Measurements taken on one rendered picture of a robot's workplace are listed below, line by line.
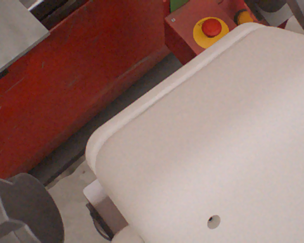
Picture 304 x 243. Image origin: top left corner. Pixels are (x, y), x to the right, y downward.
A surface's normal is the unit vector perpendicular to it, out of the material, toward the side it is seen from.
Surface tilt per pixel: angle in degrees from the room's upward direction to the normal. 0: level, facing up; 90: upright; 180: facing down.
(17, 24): 0
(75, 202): 0
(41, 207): 74
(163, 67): 0
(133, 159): 43
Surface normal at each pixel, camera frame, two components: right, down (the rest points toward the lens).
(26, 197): 0.86, -0.50
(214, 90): -0.43, -0.76
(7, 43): 0.00, -0.36
